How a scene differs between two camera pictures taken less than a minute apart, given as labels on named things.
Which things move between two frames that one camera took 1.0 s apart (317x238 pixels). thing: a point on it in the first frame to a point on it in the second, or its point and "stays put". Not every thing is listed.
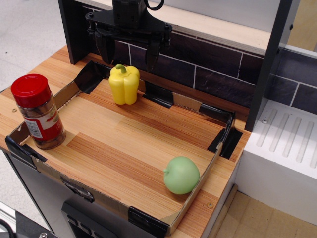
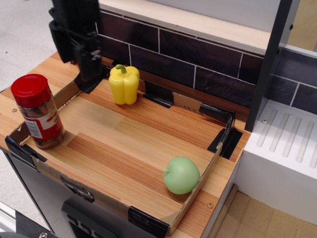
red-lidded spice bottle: [32, 93] stays put
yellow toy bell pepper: [124, 82] stays put
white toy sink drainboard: [279, 164] stays put
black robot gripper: [128, 17] to [74, 26]
